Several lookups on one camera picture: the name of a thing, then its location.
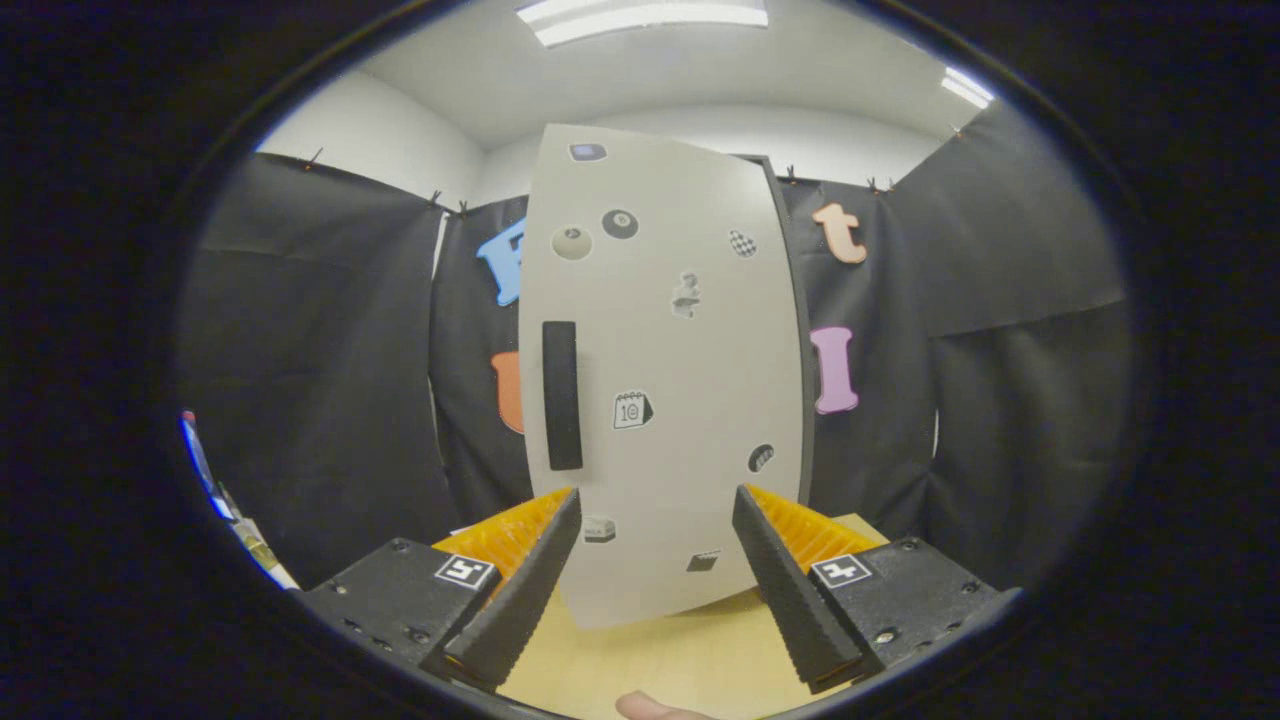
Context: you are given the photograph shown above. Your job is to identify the small ceiling light panel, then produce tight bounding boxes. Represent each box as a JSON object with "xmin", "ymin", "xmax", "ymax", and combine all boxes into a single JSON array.
[{"xmin": 940, "ymin": 66, "xmax": 997, "ymax": 110}]

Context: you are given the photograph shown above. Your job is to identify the computer monitor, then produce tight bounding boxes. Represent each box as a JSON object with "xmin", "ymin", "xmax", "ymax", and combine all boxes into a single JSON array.
[{"xmin": 180, "ymin": 408, "xmax": 237, "ymax": 523}]

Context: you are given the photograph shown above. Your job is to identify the black backdrop cloth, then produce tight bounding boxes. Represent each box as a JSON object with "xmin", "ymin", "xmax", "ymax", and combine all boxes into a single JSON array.
[{"xmin": 180, "ymin": 100, "xmax": 1136, "ymax": 591}]

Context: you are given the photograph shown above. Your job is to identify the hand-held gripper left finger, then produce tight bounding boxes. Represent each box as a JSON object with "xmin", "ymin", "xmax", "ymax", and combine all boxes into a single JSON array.
[{"xmin": 292, "ymin": 487, "xmax": 583, "ymax": 695}]

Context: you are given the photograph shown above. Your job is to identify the long ceiling light panel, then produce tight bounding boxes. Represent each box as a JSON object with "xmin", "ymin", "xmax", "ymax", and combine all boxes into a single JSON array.
[{"xmin": 515, "ymin": 0, "xmax": 770, "ymax": 49}]

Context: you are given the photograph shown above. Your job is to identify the grey shoe cabinet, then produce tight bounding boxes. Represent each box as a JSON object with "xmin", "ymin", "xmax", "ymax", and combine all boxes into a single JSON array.
[{"xmin": 740, "ymin": 153, "xmax": 817, "ymax": 513}]

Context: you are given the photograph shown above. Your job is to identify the white shoe cabinet door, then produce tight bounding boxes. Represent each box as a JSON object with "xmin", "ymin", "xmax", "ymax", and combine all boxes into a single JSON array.
[{"xmin": 518, "ymin": 123, "xmax": 807, "ymax": 632}]

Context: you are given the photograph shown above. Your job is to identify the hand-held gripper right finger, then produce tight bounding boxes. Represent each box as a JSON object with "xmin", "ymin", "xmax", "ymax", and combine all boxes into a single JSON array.
[{"xmin": 732, "ymin": 484, "xmax": 1023, "ymax": 695}]

